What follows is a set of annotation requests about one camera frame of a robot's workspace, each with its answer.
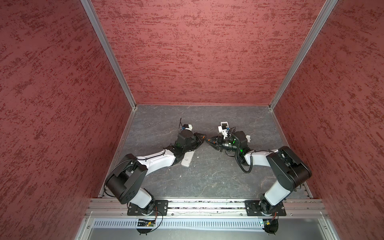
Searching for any right aluminium corner post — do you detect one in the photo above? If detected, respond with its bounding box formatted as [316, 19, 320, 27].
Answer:
[269, 0, 338, 112]

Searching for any left base connector wiring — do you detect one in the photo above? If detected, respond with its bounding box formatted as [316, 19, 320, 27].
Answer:
[135, 206, 165, 235]

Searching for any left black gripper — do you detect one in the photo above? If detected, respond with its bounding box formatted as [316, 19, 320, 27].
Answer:
[183, 132, 207, 153]

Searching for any white remote orange button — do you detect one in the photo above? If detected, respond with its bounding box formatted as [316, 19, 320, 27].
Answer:
[181, 151, 195, 168]

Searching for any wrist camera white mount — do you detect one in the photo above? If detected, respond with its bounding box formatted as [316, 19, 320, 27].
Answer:
[218, 123, 231, 139]
[182, 124, 193, 131]

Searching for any perforated cable duct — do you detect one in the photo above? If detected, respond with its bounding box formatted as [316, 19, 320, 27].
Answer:
[93, 218, 264, 231]

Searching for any aluminium front rail frame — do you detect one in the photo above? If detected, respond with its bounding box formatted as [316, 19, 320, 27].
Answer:
[76, 198, 339, 240]

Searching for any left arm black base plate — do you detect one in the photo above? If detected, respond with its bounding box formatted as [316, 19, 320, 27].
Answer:
[127, 200, 169, 217]

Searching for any right base connector wiring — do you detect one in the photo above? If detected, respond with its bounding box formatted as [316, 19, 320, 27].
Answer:
[262, 212, 280, 235]

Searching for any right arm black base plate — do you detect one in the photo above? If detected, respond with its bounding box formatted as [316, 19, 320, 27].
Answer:
[244, 200, 287, 217]

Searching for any aluminium corner post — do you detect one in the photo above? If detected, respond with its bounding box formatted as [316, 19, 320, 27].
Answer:
[81, 0, 137, 111]
[269, 0, 338, 112]

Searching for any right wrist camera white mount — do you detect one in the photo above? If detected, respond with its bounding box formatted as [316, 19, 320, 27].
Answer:
[218, 123, 231, 139]

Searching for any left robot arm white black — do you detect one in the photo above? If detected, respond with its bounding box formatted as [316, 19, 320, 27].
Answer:
[104, 129, 206, 210]

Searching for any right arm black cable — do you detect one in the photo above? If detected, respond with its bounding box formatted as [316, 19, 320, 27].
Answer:
[227, 131, 256, 174]

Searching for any left aluminium corner post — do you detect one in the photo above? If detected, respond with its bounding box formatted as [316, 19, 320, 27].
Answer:
[81, 0, 137, 111]

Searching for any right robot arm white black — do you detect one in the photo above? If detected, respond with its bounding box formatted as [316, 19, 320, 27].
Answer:
[207, 131, 312, 216]

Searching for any base connector wiring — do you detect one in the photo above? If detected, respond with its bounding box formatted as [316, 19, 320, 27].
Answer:
[262, 212, 280, 235]
[135, 206, 165, 235]

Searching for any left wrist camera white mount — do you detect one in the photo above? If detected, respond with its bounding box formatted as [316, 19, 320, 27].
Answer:
[182, 124, 193, 131]

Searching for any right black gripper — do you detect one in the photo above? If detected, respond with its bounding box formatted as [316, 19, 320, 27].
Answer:
[205, 134, 240, 153]

